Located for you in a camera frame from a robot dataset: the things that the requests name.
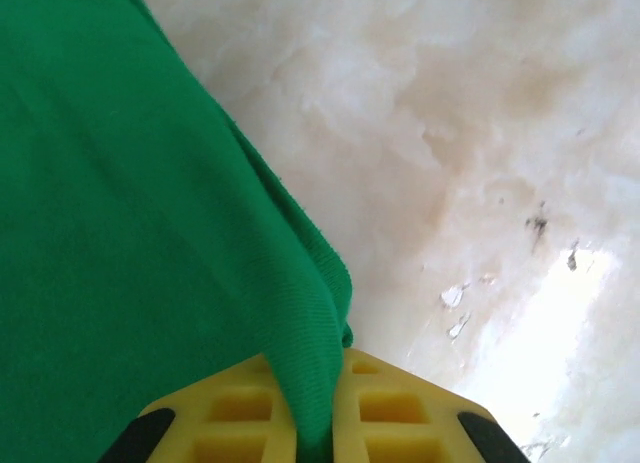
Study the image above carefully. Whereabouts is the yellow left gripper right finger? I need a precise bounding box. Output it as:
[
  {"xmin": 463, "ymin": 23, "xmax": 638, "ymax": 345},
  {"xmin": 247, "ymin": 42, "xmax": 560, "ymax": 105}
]
[{"xmin": 332, "ymin": 347, "xmax": 524, "ymax": 463}]

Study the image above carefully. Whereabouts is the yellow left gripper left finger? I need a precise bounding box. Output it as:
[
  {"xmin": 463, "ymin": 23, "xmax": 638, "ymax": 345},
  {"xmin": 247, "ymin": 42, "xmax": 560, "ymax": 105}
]
[{"xmin": 99, "ymin": 353, "xmax": 302, "ymax": 463}]

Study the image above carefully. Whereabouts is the green t-shirt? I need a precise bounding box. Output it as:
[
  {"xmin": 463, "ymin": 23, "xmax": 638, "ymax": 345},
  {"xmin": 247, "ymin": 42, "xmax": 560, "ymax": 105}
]
[{"xmin": 0, "ymin": 0, "xmax": 355, "ymax": 463}]

